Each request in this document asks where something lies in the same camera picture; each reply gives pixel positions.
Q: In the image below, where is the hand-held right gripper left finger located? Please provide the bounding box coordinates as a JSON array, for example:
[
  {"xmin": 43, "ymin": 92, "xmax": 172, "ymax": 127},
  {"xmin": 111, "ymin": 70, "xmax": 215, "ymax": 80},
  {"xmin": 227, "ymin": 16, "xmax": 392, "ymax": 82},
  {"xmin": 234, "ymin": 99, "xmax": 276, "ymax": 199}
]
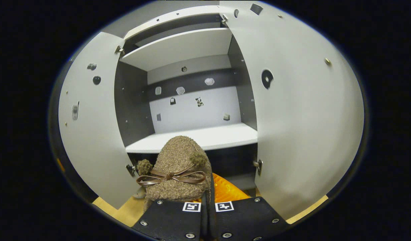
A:
[{"xmin": 132, "ymin": 200, "xmax": 208, "ymax": 241}]

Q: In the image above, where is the black backdrop cloth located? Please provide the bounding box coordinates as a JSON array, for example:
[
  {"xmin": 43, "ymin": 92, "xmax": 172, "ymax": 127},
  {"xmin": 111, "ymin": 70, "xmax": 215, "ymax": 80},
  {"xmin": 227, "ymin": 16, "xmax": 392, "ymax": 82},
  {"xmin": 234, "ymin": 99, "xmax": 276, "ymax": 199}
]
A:
[{"xmin": 49, "ymin": 50, "xmax": 99, "ymax": 205}]

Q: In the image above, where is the white shoe cabinet door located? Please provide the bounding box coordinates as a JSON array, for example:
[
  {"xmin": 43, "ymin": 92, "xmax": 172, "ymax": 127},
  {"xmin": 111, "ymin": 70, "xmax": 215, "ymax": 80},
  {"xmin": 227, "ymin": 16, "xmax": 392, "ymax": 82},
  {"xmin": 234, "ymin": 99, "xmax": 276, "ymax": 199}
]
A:
[
  {"xmin": 58, "ymin": 32, "xmax": 141, "ymax": 210},
  {"xmin": 219, "ymin": 0, "xmax": 365, "ymax": 221}
]

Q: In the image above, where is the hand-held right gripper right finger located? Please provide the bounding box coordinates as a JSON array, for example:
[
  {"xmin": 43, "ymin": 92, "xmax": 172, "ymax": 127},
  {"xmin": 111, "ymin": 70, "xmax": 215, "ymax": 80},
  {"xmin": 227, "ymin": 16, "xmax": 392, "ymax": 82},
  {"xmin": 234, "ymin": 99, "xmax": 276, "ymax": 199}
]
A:
[{"xmin": 208, "ymin": 172, "xmax": 290, "ymax": 241}]

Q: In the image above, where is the brown fuzzy shoe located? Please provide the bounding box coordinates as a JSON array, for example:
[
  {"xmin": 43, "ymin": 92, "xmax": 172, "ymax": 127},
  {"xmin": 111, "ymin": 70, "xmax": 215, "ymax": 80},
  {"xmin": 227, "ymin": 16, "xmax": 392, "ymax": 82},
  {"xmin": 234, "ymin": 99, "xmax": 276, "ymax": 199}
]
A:
[{"xmin": 136, "ymin": 136, "xmax": 213, "ymax": 213}]

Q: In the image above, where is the white cabinet drawer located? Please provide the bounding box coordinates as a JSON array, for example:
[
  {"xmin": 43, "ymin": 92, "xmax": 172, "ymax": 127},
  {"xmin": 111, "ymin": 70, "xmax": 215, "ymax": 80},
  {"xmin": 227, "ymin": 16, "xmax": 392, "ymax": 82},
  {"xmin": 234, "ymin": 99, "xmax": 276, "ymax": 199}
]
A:
[{"xmin": 123, "ymin": 5, "xmax": 223, "ymax": 40}]

